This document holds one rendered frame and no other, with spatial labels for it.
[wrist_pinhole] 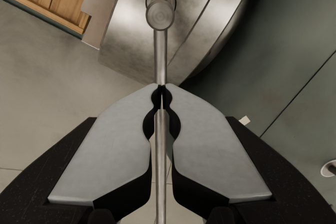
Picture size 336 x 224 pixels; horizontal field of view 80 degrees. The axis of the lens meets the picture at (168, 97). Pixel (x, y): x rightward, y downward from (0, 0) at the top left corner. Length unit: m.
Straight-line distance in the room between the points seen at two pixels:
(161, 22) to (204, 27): 0.10
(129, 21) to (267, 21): 0.17
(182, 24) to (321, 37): 0.16
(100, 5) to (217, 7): 0.20
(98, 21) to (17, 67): 1.47
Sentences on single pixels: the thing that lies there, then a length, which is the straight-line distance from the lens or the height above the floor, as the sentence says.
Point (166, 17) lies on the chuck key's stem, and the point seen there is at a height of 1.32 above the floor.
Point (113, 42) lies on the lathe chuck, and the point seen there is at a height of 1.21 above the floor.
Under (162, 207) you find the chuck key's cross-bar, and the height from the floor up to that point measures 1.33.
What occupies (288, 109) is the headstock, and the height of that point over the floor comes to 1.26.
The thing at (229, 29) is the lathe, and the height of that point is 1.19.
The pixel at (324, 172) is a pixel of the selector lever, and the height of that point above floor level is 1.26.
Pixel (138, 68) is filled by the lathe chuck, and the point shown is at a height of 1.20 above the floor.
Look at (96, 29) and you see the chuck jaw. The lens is 0.38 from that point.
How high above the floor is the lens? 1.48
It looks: 65 degrees down
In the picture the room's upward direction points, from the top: 170 degrees clockwise
